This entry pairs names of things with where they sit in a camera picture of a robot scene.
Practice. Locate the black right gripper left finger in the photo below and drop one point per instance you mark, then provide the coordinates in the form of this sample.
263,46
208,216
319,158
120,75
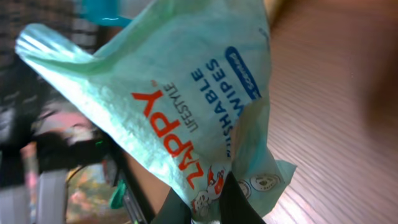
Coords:
173,211

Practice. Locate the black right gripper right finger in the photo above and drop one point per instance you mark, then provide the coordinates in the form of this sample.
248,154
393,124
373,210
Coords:
234,207

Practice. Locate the blue water bottle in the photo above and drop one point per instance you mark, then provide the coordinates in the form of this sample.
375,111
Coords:
104,13

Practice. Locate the white flushable wipes pack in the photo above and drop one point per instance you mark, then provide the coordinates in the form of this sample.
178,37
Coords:
184,90

